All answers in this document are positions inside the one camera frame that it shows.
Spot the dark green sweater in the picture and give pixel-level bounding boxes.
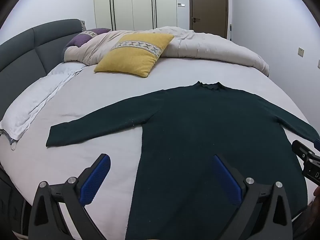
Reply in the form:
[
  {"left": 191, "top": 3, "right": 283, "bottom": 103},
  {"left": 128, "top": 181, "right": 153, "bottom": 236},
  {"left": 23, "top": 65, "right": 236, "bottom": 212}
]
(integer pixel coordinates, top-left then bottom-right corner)
[{"left": 46, "top": 81, "right": 320, "bottom": 240}]

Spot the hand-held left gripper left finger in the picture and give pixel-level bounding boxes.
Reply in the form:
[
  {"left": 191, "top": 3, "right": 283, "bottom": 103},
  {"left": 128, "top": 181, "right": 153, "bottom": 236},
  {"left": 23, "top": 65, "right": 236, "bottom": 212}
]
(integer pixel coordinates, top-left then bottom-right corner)
[{"left": 29, "top": 154, "right": 111, "bottom": 240}]

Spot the beige duvet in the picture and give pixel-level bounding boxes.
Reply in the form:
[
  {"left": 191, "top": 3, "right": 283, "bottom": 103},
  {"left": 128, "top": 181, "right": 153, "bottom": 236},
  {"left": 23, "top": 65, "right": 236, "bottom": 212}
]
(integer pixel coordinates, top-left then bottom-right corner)
[{"left": 63, "top": 26, "right": 270, "bottom": 75}]

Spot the grey upholstered headboard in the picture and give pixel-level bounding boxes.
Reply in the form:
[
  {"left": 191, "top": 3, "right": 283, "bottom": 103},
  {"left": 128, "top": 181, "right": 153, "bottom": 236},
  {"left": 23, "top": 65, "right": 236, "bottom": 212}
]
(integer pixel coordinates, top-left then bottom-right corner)
[{"left": 0, "top": 19, "right": 87, "bottom": 120}]

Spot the white folded blanket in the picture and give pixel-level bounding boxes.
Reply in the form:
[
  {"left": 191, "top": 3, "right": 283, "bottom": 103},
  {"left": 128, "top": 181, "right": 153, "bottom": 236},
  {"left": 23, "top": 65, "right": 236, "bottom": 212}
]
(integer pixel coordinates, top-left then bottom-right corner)
[{"left": 0, "top": 62, "right": 88, "bottom": 151}]

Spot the bed with white sheet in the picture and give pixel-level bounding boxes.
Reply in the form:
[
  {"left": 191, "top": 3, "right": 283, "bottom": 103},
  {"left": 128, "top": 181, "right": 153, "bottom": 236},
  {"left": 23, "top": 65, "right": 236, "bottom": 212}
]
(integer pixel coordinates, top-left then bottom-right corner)
[{"left": 0, "top": 26, "right": 313, "bottom": 240}]

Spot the brown door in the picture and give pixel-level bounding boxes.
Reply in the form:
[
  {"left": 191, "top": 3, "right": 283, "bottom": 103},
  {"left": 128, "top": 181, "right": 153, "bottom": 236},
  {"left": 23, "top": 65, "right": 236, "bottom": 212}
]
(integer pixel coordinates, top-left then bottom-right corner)
[{"left": 188, "top": 0, "right": 229, "bottom": 39}]

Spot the purple patterned pillow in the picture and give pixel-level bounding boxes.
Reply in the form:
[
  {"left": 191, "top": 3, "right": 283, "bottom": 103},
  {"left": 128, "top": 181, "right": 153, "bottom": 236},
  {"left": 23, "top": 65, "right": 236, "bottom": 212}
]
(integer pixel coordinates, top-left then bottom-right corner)
[{"left": 65, "top": 28, "right": 112, "bottom": 48}]

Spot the white wardrobe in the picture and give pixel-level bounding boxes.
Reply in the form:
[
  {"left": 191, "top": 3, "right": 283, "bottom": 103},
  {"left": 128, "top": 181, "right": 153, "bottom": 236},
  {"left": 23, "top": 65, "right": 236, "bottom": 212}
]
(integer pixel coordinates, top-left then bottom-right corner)
[{"left": 93, "top": 0, "right": 178, "bottom": 32}]

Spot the yellow patterned pillow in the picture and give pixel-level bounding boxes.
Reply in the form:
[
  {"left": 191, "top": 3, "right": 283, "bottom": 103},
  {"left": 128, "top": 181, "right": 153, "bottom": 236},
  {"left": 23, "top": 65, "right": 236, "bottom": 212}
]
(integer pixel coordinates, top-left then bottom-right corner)
[{"left": 94, "top": 33, "right": 175, "bottom": 78}]

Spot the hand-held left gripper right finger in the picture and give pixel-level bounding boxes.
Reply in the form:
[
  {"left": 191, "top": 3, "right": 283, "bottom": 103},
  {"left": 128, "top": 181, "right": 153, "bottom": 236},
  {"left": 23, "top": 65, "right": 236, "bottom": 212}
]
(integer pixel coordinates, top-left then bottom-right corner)
[{"left": 212, "top": 154, "right": 293, "bottom": 240}]

